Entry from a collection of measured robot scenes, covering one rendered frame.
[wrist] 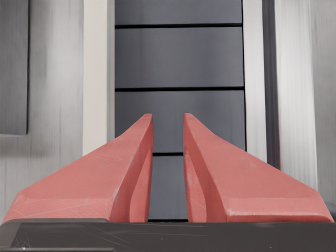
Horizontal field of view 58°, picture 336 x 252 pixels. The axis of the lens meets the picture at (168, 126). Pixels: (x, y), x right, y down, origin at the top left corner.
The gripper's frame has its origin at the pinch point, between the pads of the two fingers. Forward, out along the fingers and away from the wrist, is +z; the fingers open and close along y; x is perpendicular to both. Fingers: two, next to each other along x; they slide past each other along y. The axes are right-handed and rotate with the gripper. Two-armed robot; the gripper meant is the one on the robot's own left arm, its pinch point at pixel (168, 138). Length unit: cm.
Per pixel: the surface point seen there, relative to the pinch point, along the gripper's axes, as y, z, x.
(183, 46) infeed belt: -0.9, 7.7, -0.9
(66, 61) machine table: 7.8, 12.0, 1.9
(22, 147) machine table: 11.0, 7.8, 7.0
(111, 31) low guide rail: 2.9, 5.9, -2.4
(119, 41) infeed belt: 2.9, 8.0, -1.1
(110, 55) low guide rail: 2.9, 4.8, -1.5
